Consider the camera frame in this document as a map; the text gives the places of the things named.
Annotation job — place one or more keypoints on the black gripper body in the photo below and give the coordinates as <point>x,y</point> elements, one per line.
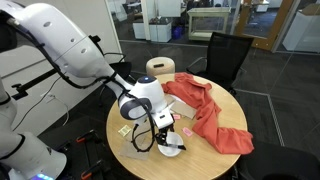
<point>161,137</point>

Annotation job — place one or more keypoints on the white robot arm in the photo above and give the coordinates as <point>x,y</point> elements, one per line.
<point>69,50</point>

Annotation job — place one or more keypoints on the white bowl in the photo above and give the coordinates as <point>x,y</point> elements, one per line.
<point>172,138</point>

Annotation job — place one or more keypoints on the brown paper napkin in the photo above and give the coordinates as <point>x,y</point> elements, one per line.
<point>128,150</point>

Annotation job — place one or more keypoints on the pink sachet packet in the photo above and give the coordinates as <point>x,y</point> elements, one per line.
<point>176,116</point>
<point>187,132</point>

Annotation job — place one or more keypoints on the yellow sachet packet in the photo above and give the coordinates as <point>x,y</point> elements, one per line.
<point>124,130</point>

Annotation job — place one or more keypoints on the orange-red cloth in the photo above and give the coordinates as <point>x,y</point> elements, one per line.
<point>224,140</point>

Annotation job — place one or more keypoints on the beige round stool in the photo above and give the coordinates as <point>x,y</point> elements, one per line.
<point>160,65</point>

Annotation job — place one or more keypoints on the white cabinet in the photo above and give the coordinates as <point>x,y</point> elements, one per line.
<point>158,32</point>

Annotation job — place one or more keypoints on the black office chair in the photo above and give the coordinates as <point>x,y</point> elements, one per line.
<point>274,162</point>
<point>225,55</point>

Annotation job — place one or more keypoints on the black near office chair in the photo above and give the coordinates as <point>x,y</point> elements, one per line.
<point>274,162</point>

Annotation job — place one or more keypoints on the beige cart table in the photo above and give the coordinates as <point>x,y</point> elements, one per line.
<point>204,21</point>

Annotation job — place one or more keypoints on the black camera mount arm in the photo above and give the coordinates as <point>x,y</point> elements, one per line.
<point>33,81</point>

